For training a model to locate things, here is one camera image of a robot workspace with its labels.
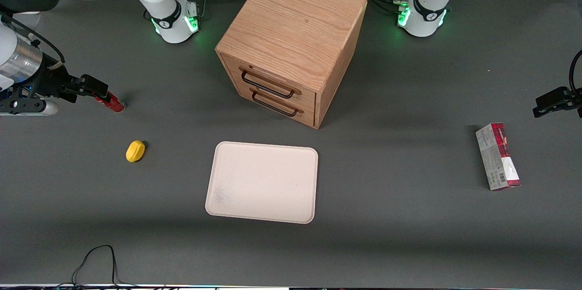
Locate short black drawer handle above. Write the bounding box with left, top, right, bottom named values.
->
left=249, top=88, right=304, bottom=117

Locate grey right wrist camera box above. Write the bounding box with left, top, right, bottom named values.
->
left=0, top=99, right=59, bottom=116

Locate long black drawer handle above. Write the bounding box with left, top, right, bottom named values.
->
left=239, top=67, right=301, bottom=99

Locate red and grey carton box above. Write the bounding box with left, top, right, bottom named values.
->
left=475, top=122, right=522, bottom=191

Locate black cable along right arm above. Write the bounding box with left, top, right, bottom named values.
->
left=0, top=12, right=65, bottom=69

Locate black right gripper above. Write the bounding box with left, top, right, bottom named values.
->
left=24, top=64, right=110, bottom=102

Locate red coke bottle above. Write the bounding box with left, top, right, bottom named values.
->
left=95, top=92, right=126, bottom=114

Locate wooden drawer cabinet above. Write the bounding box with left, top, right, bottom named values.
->
left=215, top=0, right=368, bottom=130

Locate yellow toy lemon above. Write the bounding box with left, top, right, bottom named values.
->
left=125, top=140, right=146, bottom=163

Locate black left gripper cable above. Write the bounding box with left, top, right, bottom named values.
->
left=569, top=49, right=582, bottom=95

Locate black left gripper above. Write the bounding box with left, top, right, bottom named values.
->
left=533, top=86, right=582, bottom=119

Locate thin black looped cable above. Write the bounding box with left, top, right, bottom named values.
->
left=72, top=245, right=137, bottom=287

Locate cream plastic tray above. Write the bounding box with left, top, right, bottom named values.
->
left=205, top=141, right=319, bottom=225

